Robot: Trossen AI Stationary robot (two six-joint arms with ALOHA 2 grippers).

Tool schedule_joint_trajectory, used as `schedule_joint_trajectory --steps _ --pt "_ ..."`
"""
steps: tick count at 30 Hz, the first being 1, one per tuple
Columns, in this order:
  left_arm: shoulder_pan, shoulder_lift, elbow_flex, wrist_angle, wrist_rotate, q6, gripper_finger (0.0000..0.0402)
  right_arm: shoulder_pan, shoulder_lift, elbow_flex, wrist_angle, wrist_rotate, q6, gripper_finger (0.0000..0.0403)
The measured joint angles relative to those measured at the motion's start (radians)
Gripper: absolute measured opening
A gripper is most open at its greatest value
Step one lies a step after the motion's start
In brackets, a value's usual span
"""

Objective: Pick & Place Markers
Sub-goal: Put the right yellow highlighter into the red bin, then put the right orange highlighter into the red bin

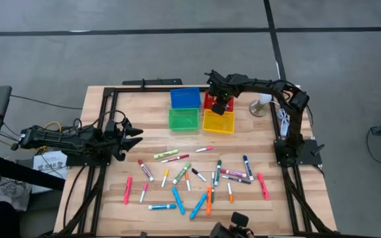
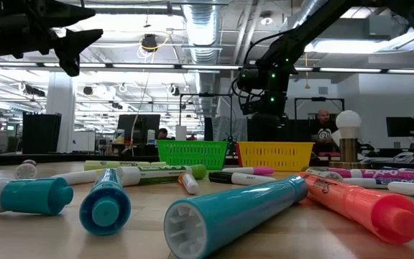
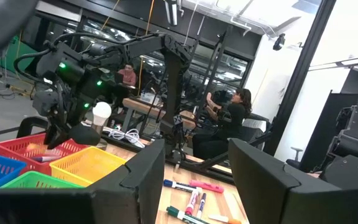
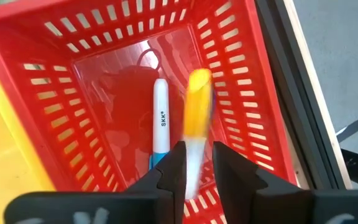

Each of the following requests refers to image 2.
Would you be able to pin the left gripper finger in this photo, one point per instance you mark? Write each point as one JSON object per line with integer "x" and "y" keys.
{"x": 72, "y": 46}
{"x": 74, "y": 12}

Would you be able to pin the pink cap white marker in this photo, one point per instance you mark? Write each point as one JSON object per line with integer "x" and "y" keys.
{"x": 250, "y": 171}

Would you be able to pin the black cap white marker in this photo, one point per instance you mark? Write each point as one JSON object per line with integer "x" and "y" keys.
{"x": 243, "y": 178}

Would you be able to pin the teal highlighter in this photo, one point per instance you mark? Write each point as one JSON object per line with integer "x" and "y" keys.
{"x": 235, "y": 216}
{"x": 104, "y": 212}

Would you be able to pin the orange cap white marker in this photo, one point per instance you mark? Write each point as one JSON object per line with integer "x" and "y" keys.
{"x": 190, "y": 184}

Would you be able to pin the orange highlighter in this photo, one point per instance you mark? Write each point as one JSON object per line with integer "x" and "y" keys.
{"x": 354, "y": 201}

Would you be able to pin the thin purple marker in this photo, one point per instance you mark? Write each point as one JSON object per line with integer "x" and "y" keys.
{"x": 372, "y": 183}

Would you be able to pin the yellow-green highlighter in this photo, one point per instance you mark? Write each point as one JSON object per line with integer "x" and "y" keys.
{"x": 102, "y": 165}

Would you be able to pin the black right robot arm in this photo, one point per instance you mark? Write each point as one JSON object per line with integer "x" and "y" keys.
{"x": 300, "y": 39}

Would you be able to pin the yellow plastic basket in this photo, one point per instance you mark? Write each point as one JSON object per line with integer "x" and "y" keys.
{"x": 275, "y": 156}

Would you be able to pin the red plastic basket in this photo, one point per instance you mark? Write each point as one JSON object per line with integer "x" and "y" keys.
{"x": 238, "y": 154}

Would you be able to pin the black ceiling device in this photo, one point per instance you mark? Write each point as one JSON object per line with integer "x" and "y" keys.
{"x": 149, "y": 42}

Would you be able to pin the white bulb brass lamp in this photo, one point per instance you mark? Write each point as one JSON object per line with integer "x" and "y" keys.
{"x": 348, "y": 122}

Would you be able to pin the green plastic basket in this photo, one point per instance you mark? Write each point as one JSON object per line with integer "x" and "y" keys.
{"x": 192, "y": 154}

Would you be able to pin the black partition panel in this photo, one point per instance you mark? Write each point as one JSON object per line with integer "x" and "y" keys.
{"x": 41, "y": 133}

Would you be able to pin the white wipes canister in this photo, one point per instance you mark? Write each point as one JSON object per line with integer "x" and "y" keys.
{"x": 120, "y": 136}
{"x": 151, "y": 136}

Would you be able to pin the large black screen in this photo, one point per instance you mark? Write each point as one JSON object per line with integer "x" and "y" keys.
{"x": 138, "y": 129}

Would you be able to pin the light green Expo marker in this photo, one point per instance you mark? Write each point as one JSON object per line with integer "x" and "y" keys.
{"x": 156, "y": 175}

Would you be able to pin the blue Expo marker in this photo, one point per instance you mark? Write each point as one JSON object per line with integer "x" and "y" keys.
{"x": 390, "y": 167}

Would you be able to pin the red Expo marker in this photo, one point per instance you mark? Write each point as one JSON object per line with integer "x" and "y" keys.
{"x": 24, "y": 172}
{"x": 390, "y": 174}

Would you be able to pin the black computer monitor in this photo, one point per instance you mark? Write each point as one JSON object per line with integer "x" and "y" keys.
{"x": 401, "y": 126}

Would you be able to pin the teal Expo marker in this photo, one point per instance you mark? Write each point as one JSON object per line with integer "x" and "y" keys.
{"x": 31, "y": 196}

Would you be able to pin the black gantry frame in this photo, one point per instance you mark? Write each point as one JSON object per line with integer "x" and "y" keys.
{"x": 318, "y": 99}

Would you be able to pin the black aluminium table frame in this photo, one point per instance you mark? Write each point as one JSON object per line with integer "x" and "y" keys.
{"x": 67, "y": 158}

